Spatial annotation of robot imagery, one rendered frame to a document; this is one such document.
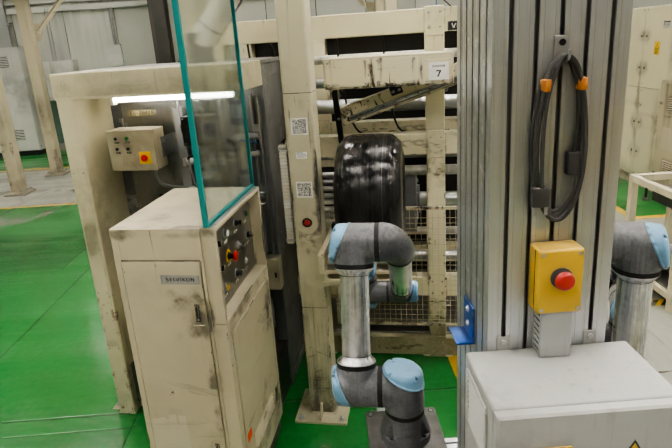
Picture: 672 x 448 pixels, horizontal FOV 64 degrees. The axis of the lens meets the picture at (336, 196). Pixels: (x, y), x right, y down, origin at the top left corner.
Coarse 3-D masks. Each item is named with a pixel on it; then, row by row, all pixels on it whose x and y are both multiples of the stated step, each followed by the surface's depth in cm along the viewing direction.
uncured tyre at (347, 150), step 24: (360, 144) 233; (384, 144) 231; (336, 168) 230; (360, 168) 225; (384, 168) 224; (336, 192) 227; (360, 192) 223; (384, 192) 222; (336, 216) 230; (360, 216) 225; (384, 216) 223
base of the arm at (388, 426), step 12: (384, 420) 159; (396, 420) 155; (408, 420) 154; (420, 420) 156; (384, 432) 158; (396, 432) 155; (408, 432) 154; (420, 432) 155; (396, 444) 155; (408, 444) 154; (420, 444) 155
